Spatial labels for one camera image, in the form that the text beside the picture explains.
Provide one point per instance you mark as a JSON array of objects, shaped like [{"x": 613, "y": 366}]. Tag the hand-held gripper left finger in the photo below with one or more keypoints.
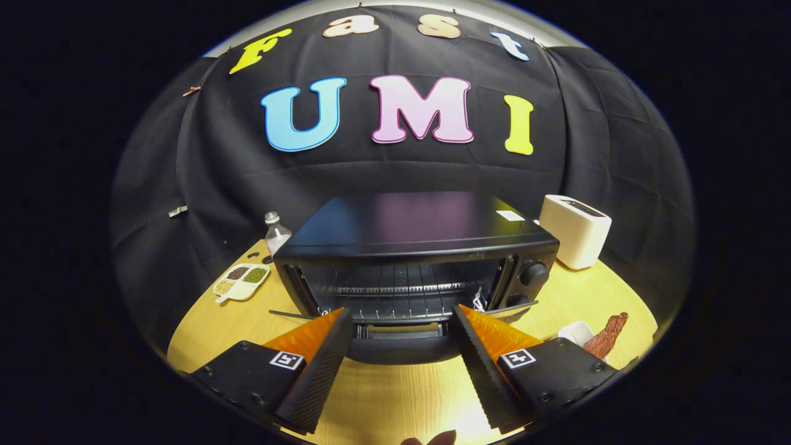
[{"x": 324, "y": 371}]

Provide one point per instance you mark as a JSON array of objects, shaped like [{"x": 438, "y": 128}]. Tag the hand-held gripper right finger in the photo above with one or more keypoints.
[{"x": 482, "y": 371}]

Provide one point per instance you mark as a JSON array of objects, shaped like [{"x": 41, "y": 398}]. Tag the black backdrop cloth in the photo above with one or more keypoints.
[{"x": 216, "y": 173}]

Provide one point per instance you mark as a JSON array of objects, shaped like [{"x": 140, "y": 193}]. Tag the white bread toaster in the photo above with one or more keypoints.
[{"x": 571, "y": 238}]

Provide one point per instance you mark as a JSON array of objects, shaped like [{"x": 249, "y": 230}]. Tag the white ribbed dish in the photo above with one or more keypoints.
[{"x": 575, "y": 332}]

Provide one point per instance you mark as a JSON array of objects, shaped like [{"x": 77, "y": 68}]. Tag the red-brown dried meat strip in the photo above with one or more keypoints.
[{"x": 609, "y": 334}]

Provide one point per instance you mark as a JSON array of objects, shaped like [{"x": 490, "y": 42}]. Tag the divided tray of grains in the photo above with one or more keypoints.
[{"x": 241, "y": 281}]

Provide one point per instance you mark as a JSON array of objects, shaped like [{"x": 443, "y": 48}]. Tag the silver metal clip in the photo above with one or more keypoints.
[{"x": 178, "y": 211}]

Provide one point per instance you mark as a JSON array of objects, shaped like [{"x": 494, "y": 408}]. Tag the red cloth clip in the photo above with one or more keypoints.
[{"x": 191, "y": 91}]

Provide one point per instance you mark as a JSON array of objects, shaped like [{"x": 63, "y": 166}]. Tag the black toaster oven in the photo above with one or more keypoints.
[{"x": 401, "y": 222}]

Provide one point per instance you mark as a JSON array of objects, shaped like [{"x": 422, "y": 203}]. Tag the clear plastic bottle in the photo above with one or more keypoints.
[{"x": 277, "y": 238}]

